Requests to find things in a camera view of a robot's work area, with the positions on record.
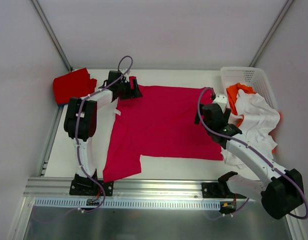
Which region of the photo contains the orange t shirt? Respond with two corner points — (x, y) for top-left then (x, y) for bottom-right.
(226, 83), (256, 117)

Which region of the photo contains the folded red t shirt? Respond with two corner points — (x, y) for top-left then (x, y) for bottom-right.
(53, 68), (97, 103)

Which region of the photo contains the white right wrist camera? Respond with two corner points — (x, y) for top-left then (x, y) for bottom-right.
(212, 93), (227, 112)

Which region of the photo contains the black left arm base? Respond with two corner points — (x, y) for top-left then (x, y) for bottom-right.
(69, 171), (114, 197)

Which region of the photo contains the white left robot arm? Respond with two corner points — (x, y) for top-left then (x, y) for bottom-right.
(64, 70), (143, 195)

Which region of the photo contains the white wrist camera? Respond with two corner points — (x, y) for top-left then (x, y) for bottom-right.
(122, 71), (130, 82)
(212, 93), (227, 112)

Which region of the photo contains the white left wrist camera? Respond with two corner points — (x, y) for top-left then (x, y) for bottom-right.
(122, 71), (130, 82)

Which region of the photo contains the white perforated plastic basket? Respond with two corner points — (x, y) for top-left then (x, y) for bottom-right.
(220, 66), (278, 111)

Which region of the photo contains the aluminium mounting rail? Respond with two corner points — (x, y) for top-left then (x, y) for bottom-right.
(23, 177), (217, 200)

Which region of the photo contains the magenta t shirt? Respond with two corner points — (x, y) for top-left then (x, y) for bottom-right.
(103, 85), (223, 182)

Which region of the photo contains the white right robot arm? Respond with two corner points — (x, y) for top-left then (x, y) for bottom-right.
(195, 103), (308, 220)

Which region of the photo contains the white slotted cable duct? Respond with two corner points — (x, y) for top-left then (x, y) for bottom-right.
(34, 197), (221, 211)

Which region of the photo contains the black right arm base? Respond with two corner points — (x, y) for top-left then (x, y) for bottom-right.
(201, 171), (246, 199)

